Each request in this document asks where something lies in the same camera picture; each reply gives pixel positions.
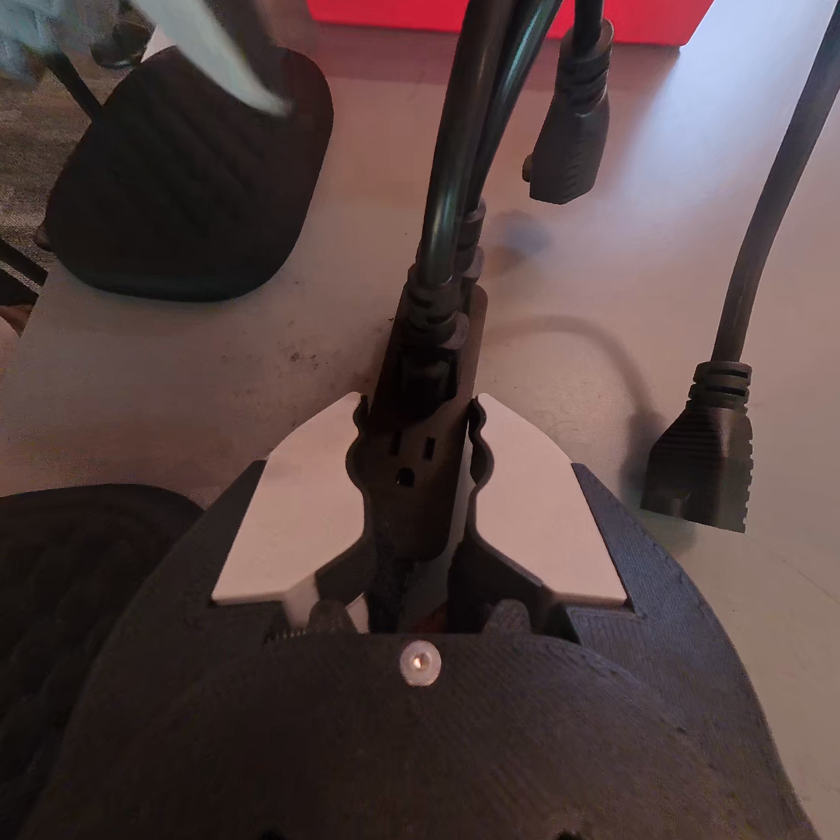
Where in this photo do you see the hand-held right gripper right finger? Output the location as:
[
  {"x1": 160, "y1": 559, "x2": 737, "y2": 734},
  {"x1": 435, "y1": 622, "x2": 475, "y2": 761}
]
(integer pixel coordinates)
[{"x1": 459, "y1": 392, "x2": 629, "y2": 609}]

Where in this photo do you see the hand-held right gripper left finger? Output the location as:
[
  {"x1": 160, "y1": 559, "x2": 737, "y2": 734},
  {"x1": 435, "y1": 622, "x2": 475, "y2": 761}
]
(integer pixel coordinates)
[{"x1": 211, "y1": 392, "x2": 368, "y2": 624}]

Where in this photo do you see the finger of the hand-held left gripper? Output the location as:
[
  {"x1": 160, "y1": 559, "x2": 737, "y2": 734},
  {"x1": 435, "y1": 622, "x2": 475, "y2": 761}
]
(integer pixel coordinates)
[{"x1": 130, "y1": 0, "x2": 293, "y2": 120}]

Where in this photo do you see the black power strip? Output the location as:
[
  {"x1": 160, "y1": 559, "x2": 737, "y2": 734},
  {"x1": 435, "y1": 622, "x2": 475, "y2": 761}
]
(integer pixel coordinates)
[{"x1": 364, "y1": 282, "x2": 490, "y2": 560}]

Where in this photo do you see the black power plug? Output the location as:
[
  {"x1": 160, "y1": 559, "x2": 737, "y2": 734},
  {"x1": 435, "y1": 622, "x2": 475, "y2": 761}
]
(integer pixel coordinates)
[{"x1": 399, "y1": 259, "x2": 462, "y2": 395}]

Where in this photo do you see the black power plug cable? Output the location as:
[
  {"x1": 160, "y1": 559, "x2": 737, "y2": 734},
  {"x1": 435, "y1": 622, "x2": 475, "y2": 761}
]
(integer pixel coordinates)
[{"x1": 417, "y1": 0, "x2": 509, "y2": 290}]

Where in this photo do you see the black power strip cable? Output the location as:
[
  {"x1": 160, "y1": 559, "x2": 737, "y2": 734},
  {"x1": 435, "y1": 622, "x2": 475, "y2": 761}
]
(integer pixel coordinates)
[{"x1": 458, "y1": 0, "x2": 567, "y2": 349}]

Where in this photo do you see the black angled plug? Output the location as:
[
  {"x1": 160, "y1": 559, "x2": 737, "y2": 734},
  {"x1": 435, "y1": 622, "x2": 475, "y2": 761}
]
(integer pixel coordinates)
[{"x1": 524, "y1": 20, "x2": 616, "y2": 206}]

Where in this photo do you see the red box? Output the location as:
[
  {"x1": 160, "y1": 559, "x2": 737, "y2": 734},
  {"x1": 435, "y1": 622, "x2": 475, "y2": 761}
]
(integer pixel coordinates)
[{"x1": 307, "y1": 0, "x2": 716, "y2": 47}]

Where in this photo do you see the grey blue cloth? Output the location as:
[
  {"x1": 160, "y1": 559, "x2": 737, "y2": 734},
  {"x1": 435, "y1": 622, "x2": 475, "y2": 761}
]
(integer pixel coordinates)
[{"x1": 0, "y1": 0, "x2": 67, "y2": 83}]

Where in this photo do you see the black extension socket cable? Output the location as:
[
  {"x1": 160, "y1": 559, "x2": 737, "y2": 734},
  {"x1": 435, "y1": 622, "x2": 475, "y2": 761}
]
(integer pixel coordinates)
[{"x1": 718, "y1": 0, "x2": 840, "y2": 368}]

